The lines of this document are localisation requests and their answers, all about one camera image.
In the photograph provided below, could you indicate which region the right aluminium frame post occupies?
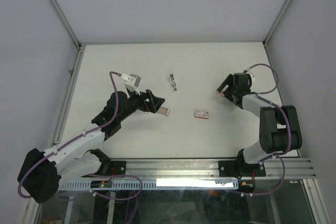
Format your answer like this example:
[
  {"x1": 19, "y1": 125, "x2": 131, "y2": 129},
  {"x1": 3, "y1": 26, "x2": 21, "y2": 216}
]
[{"x1": 263, "y1": 0, "x2": 293, "y2": 48}]

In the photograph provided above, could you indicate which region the staple box tray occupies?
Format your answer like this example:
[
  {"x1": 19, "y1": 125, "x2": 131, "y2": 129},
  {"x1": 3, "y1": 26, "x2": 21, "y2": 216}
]
[{"x1": 157, "y1": 107, "x2": 171, "y2": 116}]

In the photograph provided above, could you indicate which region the grey slotted cable duct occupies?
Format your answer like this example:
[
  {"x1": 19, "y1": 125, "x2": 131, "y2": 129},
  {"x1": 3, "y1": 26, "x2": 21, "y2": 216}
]
[{"x1": 59, "y1": 178, "x2": 238, "y2": 191}]

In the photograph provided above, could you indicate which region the black mounting plate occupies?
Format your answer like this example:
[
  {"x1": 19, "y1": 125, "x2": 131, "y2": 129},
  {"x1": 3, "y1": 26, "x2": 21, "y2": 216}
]
[
  {"x1": 218, "y1": 160, "x2": 266, "y2": 178},
  {"x1": 103, "y1": 160, "x2": 127, "y2": 176}
]

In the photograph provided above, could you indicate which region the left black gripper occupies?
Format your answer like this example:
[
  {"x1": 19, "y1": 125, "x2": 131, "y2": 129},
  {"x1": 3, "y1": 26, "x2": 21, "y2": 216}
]
[{"x1": 118, "y1": 87, "x2": 164, "y2": 122}]

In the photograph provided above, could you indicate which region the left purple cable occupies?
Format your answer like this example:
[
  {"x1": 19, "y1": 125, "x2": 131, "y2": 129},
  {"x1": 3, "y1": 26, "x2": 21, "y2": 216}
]
[{"x1": 16, "y1": 71, "x2": 132, "y2": 198}]

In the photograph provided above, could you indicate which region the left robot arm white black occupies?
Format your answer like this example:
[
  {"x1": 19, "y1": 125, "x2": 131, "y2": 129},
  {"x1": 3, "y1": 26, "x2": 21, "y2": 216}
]
[{"x1": 17, "y1": 90, "x2": 165, "y2": 204}]

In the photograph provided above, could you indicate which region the left aluminium frame post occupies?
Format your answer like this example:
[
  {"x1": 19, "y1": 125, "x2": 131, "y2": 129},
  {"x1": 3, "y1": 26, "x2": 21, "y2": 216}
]
[{"x1": 47, "y1": 0, "x2": 82, "y2": 50}]

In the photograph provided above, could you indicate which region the aluminium frame post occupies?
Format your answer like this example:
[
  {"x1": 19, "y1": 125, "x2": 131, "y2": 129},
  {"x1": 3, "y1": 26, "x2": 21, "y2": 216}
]
[
  {"x1": 263, "y1": 0, "x2": 293, "y2": 48},
  {"x1": 47, "y1": 0, "x2": 82, "y2": 50}
]

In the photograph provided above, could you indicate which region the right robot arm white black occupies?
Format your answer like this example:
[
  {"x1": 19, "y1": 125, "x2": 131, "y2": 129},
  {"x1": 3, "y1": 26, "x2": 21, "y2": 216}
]
[{"x1": 217, "y1": 72, "x2": 302, "y2": 179}]

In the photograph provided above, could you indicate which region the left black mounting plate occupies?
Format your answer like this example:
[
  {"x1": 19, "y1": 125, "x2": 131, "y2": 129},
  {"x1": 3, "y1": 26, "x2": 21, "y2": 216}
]
[{"x1": 103, "y1": 160, "x2": 127, "y2": 176}]

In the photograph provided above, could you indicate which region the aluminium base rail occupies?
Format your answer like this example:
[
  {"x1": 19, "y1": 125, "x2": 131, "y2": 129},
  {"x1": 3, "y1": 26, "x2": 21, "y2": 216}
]
[{"x1": 113, "y1": 157, "x2": 316, "y2": 180}]

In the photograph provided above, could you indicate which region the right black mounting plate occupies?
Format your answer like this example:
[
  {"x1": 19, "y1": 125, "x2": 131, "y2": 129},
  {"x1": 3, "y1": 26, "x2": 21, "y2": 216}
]
[{"x1": 218, "y1": 160, "x2": 266, "y2": 178}]

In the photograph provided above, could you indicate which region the red white staple box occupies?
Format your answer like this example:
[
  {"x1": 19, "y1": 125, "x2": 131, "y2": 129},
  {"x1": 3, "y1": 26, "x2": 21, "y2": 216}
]
[{"x1": 194, "y1": 110, "x2": 209, "y2": 119}]

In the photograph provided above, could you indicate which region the pink white mini stapler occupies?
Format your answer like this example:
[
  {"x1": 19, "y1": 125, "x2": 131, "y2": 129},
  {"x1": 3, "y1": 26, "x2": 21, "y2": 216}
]
[{"x1": 217, "y1": 91, "x2": 225, "y2": 97}]

